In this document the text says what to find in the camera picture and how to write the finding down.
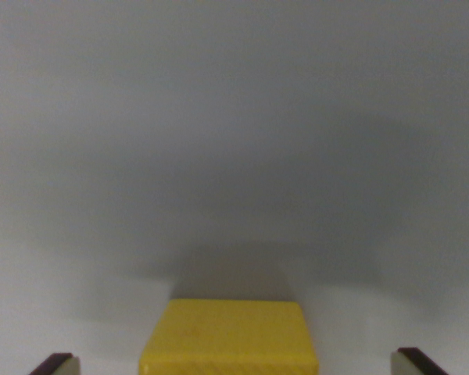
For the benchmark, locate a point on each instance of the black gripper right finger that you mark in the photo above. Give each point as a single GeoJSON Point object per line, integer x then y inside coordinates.
{"type": "Point", "coordinates": [410, 364]}

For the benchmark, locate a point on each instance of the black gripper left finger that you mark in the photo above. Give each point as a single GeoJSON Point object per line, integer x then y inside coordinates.
{"type": "Point", "coordinates": [58, 365]}

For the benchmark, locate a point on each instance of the yellow cube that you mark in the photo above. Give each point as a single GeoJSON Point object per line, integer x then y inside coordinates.
{"type": "Point", "coordinates": [228, 340]}

